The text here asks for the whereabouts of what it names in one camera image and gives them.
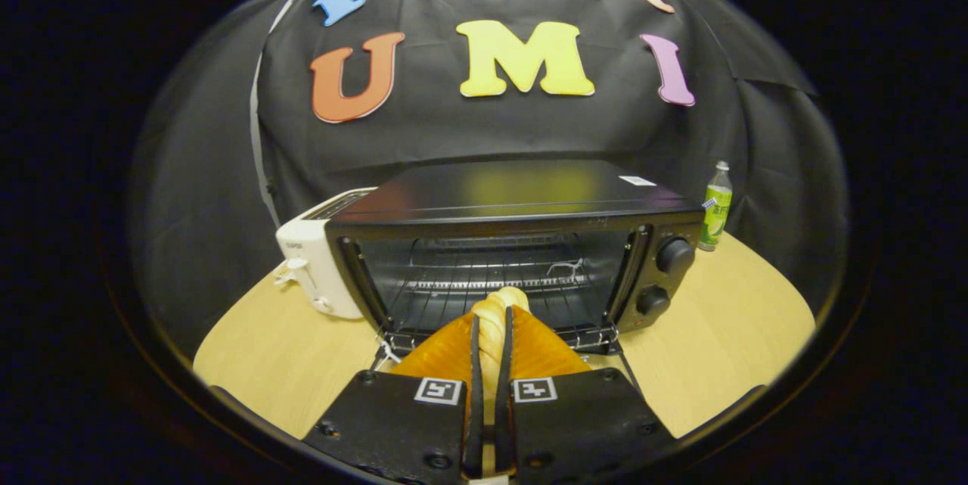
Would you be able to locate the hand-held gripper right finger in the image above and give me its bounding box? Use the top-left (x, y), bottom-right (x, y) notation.
top-left (495, 306), bottom-right (678, 485)

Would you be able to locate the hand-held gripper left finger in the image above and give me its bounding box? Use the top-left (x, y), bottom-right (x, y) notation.
top-left (302, 306), bottom-right (485, 485)

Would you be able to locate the yellow bread roll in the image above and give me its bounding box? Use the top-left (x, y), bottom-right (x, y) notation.
top-left (470, 286), bottom-right (530, 425)

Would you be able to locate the black toaster oven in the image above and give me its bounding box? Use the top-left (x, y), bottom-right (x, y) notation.
top-left (324, 160), bottom-right (708, 395)

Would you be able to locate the white pop-up toaster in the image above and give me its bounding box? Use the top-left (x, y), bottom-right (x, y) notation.
top-left (275, 187), bottom-right (377, 321)

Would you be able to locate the green drink bottle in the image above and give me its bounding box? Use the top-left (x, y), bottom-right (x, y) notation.
top-left (697, 160), bottom-right (734, 253)

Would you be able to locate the black backdrop cloth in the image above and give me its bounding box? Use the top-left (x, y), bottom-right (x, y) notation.
top-left (129, 0), bottom-right (852, 365)

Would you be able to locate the white toaster power cord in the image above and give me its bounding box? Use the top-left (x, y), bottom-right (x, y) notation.
top-left (272, 258), bottom-right (309, 289)

